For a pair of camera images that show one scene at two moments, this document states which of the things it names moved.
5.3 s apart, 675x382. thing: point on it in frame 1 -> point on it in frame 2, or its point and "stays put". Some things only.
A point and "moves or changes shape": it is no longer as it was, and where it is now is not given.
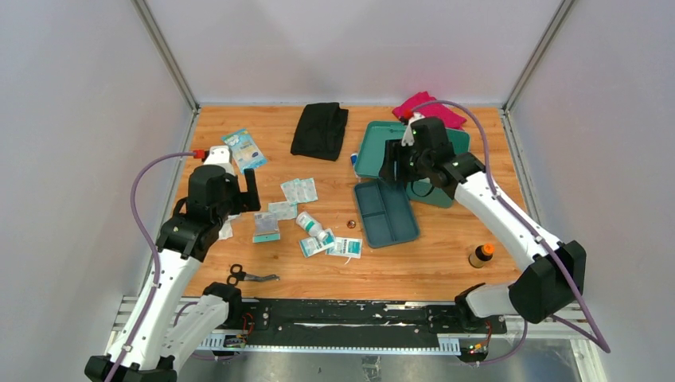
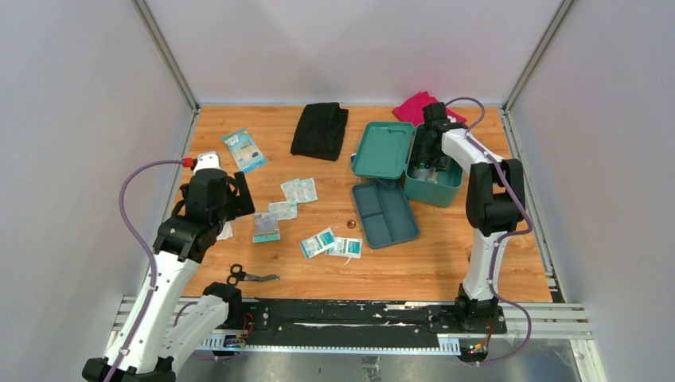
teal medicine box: x=372 y=139 stays put
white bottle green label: x=313 y=228 moves or changes shape
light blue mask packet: x=245 y=150 stays put
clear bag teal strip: x=266 y=228 stays put
